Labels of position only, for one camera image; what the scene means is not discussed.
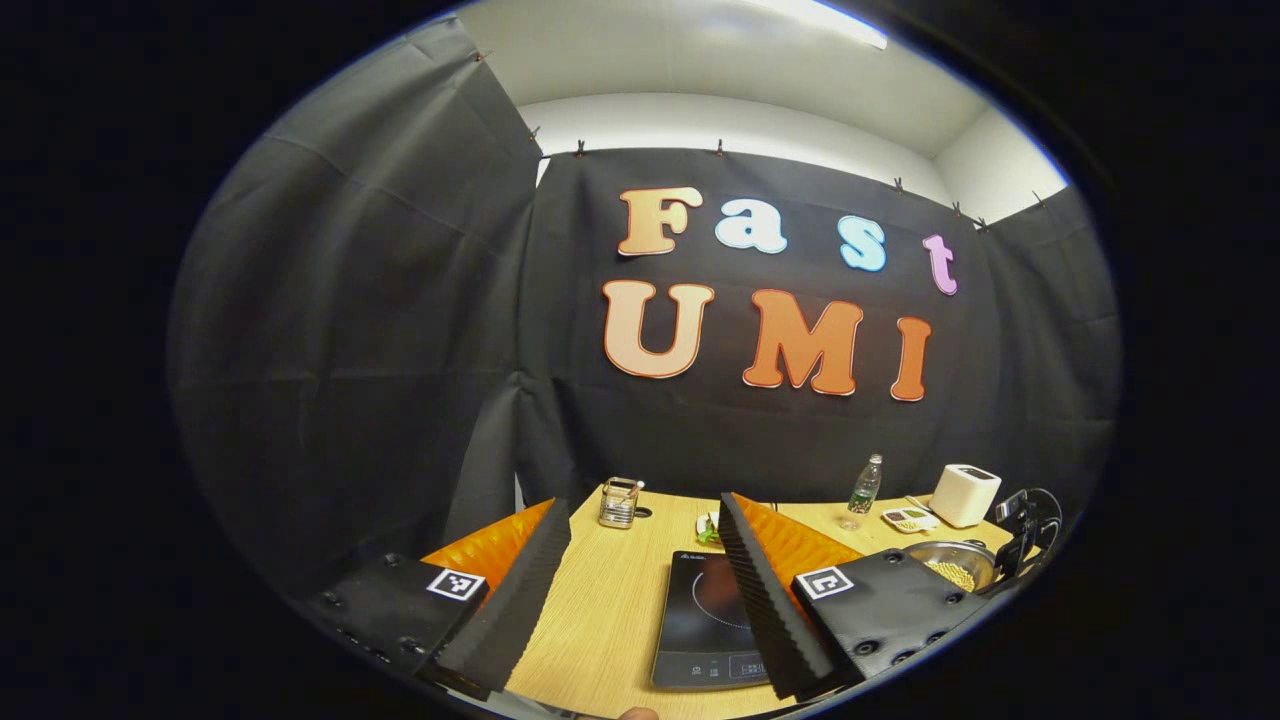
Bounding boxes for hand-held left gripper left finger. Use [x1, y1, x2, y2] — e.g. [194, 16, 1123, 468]
[300, 498, 573, 701]

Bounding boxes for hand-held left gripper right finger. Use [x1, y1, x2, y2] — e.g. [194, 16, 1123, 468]
[718, 492, 993, 701]

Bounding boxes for black induction cooktop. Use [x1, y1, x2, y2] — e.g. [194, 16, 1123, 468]
[651, 550, 771, 691]

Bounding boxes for white toaster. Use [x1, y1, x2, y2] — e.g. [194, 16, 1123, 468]
[930, 464, 1002, 529]

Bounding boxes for clear plastic water bottle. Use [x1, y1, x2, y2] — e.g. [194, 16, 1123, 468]
[846, 454, 885, 531]

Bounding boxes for black backdrop cloth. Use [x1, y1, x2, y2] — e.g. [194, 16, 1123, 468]
[168, 15, 1123, 601]

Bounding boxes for metal wire utensil holder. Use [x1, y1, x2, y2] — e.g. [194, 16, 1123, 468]
[598, 477, 643, 530]

